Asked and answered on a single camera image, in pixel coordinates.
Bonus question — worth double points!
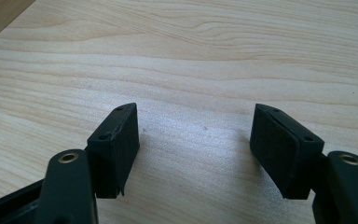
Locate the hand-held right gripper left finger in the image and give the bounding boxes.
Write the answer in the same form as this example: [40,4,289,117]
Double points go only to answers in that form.
[87,102,141,200]

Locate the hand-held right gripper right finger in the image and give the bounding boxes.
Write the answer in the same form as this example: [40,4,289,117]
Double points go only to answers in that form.
[250,103,325,200]

